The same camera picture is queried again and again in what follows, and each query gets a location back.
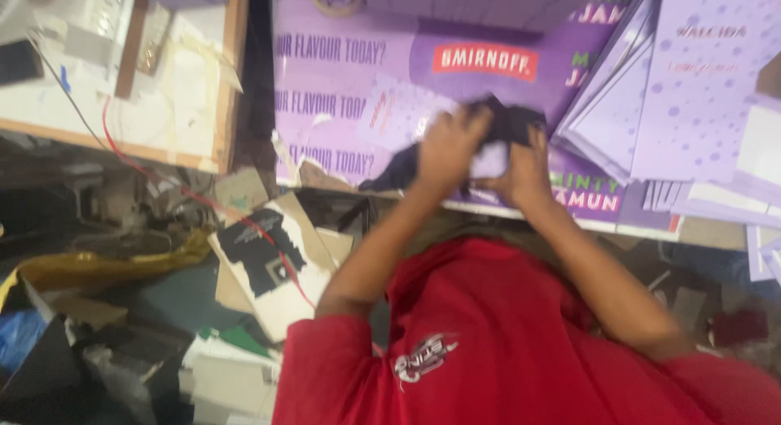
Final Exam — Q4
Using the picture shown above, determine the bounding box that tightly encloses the person's right hand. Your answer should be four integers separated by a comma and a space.
472, 125, 555, 214

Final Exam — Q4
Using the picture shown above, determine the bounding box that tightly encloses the person's left hand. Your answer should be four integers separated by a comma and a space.
414, 104, 494, 197

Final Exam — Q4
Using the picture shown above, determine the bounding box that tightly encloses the small purple card box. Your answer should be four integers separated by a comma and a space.
469, 139, 512, 181

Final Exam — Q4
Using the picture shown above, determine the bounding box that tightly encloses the dark navy cloth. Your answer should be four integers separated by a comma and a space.
359, 94, 548, 193

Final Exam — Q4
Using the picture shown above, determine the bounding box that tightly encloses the purple printed poster sheet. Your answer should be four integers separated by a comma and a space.
272, 0, 638, 226

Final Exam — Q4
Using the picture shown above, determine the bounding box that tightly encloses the pile of plain purple boxes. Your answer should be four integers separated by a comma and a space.
357, 0, 608, 34

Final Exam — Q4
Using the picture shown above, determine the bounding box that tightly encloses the beige tape roll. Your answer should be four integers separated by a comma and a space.
306, 0, 366, 20

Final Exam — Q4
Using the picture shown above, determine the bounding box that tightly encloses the stack of purple dotted cards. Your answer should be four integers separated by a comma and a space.
554, 0, 781, 188

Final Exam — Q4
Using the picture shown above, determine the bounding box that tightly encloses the red printed shirt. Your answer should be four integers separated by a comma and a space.
272, 237, 781, 425

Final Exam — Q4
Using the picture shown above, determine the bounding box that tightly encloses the heap of pale purple sheets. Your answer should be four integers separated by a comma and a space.
635, 105, 781, 284

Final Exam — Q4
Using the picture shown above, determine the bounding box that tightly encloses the torn black and white cardboard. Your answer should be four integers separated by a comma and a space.
209, 192, 356, 344

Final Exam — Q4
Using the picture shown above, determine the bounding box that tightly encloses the wood-framed white board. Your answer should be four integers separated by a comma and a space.
0, 0, 252, 174

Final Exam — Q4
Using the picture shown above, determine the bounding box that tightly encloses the green sheet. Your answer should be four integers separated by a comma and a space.
198, 325, 272, 360

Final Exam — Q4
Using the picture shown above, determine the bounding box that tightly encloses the brown wooden strip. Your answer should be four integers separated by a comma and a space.
113, 0, 150, 100

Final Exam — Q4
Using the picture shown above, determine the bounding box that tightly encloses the heap of white boxes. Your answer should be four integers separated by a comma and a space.
180, 335, 283, 425

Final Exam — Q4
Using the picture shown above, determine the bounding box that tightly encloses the yellow plastic bag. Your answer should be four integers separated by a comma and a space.
0, 229, 213, 311

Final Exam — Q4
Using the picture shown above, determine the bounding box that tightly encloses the black phone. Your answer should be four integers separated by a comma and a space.
0, 39, 45, 88

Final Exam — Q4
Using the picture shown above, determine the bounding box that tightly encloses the blue plastic bag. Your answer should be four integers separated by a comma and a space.
0, 309, 48, 378

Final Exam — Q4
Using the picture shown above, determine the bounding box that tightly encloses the red cable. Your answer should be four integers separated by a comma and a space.
100, 96, 318, 310

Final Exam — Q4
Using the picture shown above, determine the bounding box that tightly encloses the thin black cable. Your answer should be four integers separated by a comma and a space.
27, 35, 113, 154

